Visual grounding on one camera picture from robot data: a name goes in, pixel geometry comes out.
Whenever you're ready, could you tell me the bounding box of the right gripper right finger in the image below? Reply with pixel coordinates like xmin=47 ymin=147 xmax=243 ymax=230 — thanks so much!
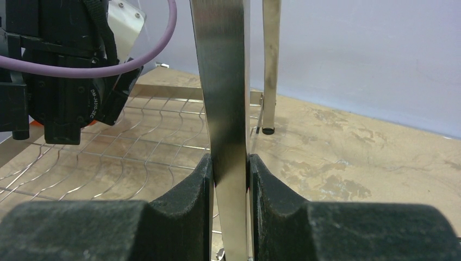
xmin=250 ymin=154 xmax=460 ymax=260

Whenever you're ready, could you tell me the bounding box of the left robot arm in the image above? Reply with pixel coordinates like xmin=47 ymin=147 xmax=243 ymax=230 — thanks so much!
xmin=1 ymin=1 xmax=145 ymax=145

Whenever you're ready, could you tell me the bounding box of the red-orange bowl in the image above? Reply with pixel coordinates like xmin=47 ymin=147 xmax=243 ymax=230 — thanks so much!
xmin=30 ymin=120 xmax=97 ymax=127

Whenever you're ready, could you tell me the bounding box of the metal two-tier dish rack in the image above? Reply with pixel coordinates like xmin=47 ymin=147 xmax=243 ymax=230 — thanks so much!
xmin=0 ymin=0 xmax=283 ymax=261

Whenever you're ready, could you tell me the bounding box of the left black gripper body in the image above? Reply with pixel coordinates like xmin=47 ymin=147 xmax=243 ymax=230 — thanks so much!
xmin=97 ymin=66 xmax=144 ymax=126

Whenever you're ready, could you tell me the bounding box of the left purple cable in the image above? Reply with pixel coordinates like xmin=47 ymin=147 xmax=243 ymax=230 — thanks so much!
xmin=0 ymin=0 xmax=178 ymax=79

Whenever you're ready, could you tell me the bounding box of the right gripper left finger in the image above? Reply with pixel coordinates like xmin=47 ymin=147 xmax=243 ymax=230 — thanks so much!
xmin=1 ymin=154 xmax=213 ymax=260

